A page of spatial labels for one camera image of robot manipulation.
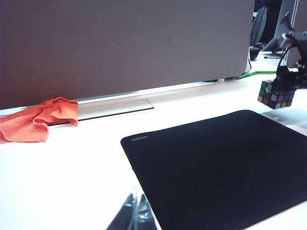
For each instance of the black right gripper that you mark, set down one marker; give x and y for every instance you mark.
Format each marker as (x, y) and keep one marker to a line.
(297, 40)

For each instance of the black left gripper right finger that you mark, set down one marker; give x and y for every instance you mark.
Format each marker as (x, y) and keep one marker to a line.
(145, 215)

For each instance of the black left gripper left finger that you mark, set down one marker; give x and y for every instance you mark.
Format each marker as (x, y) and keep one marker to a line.
(122, 215)

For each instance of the multicoloured puzzle cube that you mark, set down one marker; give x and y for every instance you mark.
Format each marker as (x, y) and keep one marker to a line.
(275, 99)

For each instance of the black mouse pad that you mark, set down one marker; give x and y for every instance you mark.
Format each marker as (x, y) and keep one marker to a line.
(216, 167)

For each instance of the black bulky bag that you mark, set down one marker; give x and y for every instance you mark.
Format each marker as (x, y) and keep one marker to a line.
(256, 49)

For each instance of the fabric backpack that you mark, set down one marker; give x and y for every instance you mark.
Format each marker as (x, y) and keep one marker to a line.
(259, 26)

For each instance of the orange cloth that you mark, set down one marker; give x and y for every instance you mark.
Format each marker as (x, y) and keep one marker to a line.
(28, 124)

